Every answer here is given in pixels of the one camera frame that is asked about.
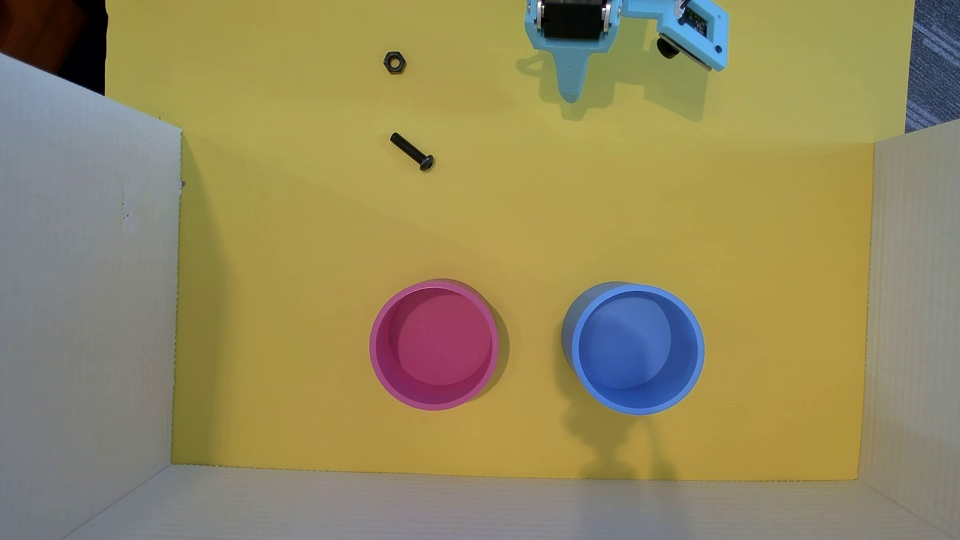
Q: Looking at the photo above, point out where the yellow paper mat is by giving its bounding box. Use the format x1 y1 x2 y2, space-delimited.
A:
105 0 917 482

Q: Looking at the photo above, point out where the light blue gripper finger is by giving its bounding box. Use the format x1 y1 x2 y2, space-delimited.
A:
550 49 591 105

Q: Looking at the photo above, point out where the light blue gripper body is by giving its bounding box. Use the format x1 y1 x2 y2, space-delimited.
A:
524 0 624 55

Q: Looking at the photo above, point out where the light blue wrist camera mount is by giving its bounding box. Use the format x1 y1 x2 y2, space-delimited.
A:
621 0 731 75

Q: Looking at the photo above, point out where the white corrugated cardboard box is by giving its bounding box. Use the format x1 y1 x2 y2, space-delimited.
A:
0 52 960 540

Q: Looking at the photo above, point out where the black bolt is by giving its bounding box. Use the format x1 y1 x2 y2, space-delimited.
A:
389 132 436 173

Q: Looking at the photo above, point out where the blue round cup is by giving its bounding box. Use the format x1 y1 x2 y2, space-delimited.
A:
561 282 706 416

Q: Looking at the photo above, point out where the pink round cup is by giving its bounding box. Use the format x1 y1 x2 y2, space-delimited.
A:
368 279 502 412

